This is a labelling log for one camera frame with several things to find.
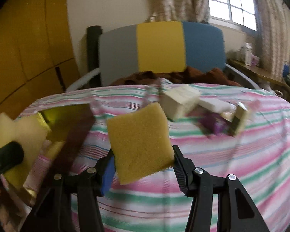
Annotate pale yellow sponge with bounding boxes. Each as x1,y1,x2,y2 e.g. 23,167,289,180
0,113,51,191

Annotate purple small object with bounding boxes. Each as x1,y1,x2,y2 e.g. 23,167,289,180
200,113,228,135

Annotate gold metal tin box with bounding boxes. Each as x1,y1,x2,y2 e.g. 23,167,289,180
9,104,93,202

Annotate white square box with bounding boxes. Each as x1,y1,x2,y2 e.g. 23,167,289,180
160,84,202,121

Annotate flat white box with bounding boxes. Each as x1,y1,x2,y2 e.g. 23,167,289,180
198,98,235,114

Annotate small gold card box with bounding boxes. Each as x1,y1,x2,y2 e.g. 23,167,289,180
221,102,251,137

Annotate striped pink green bedsheet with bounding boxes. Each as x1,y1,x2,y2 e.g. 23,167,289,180
22,78,290,231

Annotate dark brown blanket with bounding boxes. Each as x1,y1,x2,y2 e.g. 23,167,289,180
110,67,242,87

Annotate wooden wardrobe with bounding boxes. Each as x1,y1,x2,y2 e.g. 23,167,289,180
0,0,79,119

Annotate wooden desk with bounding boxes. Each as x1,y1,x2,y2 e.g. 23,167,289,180
228,59,290,92

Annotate grey yellow blue chair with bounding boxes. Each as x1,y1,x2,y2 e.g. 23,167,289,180
66,21,259,92

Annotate beige curtain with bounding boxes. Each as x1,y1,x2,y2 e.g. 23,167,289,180
152,0,287,77

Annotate window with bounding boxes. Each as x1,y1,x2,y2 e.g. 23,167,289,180
209,0,257,31

